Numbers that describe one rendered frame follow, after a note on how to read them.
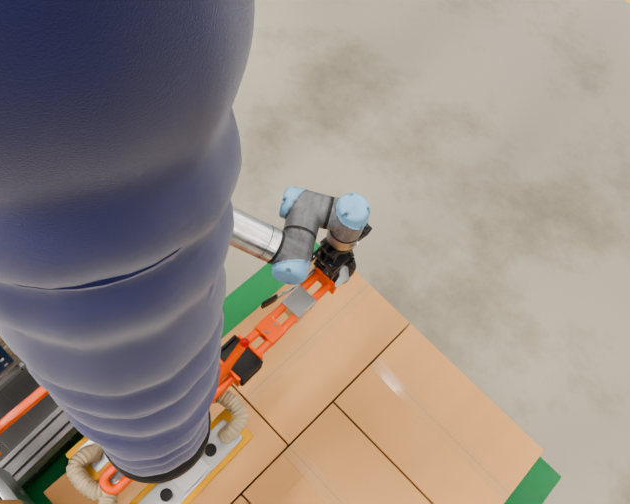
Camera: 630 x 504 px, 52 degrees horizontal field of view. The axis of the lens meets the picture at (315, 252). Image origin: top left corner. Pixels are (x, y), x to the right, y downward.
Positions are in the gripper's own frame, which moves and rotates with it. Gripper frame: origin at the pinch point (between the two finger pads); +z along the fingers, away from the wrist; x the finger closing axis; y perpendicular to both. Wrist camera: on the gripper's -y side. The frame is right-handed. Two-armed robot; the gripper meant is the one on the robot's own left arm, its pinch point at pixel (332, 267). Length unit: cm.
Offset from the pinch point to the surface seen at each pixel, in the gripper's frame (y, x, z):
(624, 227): -176, 70, 106
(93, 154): 64, 12, -127
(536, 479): -40, 102, 106
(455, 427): -11, 57, 52
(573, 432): -68, 104, 106
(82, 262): 66, 11, -117
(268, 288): -22, -32, 106
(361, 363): -5, 21, 52
